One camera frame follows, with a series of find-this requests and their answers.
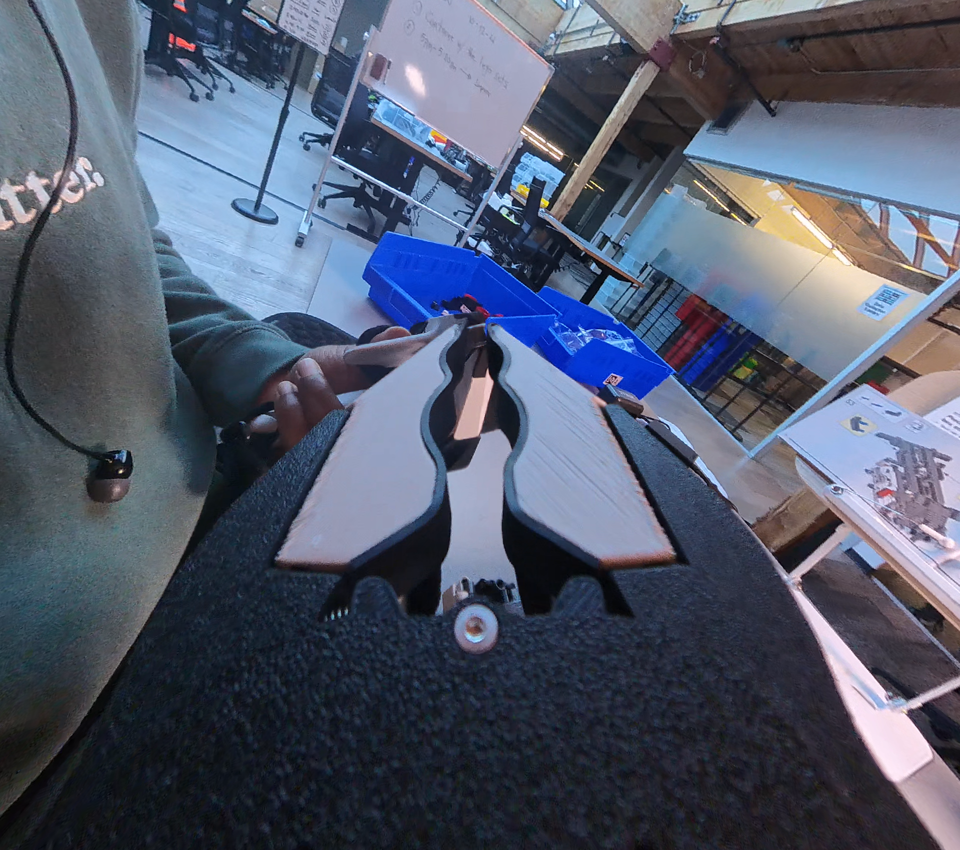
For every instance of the sign stand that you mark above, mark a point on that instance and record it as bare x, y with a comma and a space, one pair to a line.
315, 3

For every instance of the person's left hand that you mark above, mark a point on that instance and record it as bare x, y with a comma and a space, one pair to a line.
315, 385

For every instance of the grey desk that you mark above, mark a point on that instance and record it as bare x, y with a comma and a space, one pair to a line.
337, 288

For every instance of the toy truck chassis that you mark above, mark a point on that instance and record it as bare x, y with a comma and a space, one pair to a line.
487, 589

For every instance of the wooden post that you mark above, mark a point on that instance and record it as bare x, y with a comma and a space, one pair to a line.
607, 130

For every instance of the clear plastic bag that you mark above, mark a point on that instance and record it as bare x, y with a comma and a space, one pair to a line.
592, 336

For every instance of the frosted glass partition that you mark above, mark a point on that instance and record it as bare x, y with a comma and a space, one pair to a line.
750, 265

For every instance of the person's torso green sweatshirt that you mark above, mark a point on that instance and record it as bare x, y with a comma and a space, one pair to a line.
90, 565

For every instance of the blue white wall sign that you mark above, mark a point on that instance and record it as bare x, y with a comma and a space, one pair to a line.
883, 301

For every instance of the white book stand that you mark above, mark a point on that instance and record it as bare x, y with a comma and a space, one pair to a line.
885, 737

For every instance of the blue plastic bin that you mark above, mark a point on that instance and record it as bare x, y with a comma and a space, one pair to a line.
600, 370
420, 273

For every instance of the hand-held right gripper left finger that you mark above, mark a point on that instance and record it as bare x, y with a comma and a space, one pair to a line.
367, 483

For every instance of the wooden background table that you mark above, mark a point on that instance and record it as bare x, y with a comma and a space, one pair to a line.
585, 241

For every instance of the black and red toy parts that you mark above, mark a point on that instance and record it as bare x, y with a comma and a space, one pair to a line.
461, 306

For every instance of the instruction booklet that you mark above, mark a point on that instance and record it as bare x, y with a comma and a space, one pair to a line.
885, 460

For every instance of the whiteboard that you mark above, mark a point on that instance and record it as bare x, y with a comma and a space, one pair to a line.
450, 63

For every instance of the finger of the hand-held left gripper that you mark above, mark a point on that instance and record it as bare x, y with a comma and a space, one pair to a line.
472, 408
405, 349

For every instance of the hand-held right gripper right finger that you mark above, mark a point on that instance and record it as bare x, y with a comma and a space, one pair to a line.
585, 483

